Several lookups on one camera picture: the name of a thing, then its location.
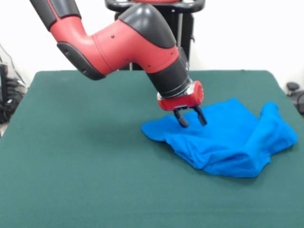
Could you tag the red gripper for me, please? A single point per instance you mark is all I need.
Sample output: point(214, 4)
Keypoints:
point(187, 101)

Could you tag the blue laundry garment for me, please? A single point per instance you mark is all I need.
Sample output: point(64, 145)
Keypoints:
point(213, 142)

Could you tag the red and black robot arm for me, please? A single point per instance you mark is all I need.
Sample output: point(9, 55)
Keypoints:
point(133, 47)

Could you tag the grey chair base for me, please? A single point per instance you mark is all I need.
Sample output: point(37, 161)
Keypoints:
point(292, 86)

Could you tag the dark green table cloth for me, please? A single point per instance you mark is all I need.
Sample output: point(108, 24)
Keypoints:
point(71, 142)

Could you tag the black equipment pile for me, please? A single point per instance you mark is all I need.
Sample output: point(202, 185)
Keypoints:
point(4, 95)

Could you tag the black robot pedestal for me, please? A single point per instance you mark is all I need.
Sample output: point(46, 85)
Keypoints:
point(186, 28)

